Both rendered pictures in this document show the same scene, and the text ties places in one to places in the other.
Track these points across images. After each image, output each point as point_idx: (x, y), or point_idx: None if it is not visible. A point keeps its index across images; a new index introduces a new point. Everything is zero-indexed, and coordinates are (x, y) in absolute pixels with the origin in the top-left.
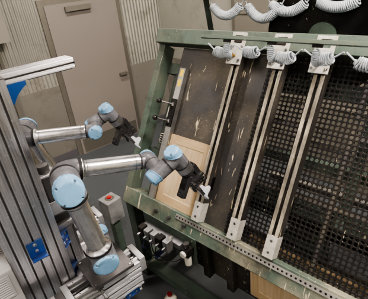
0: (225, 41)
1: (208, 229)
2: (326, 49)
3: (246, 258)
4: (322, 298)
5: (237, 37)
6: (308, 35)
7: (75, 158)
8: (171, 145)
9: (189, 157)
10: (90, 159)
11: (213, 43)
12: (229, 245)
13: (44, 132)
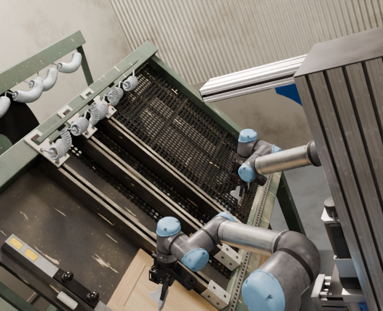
0: (62, 128)
1: (234, 288)
2: (95, 98)
3: (252, 255)
4: (263, 210)
5: (70, 114)
6: (74, 99)
7: (312, 143)
8: (243, 132)
9: (147, 289)
10: (299, 149)
11: (18, 166)
12: (245, 268)
13: (274, 231)
